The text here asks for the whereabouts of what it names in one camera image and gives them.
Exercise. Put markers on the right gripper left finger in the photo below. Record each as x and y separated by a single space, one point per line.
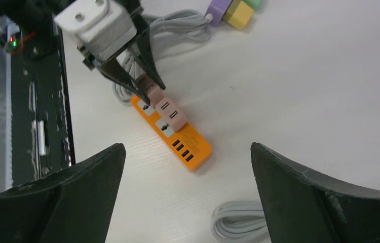
72 205

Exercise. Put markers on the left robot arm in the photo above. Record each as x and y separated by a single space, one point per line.
33 17

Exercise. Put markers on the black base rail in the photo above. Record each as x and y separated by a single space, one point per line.
39 137

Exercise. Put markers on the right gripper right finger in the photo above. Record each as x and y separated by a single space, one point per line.
304 205

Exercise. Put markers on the green plug adapter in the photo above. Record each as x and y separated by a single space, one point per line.
254 4

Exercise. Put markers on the yellow plug adapter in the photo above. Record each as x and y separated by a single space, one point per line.
238 14

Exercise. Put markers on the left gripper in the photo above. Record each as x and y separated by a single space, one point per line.
125 86

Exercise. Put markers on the pink USB charger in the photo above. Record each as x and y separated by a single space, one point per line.
153 91
171 113

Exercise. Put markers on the purple power strip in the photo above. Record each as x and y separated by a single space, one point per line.
216 10

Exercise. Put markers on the orange power strip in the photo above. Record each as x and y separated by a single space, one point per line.
188 145

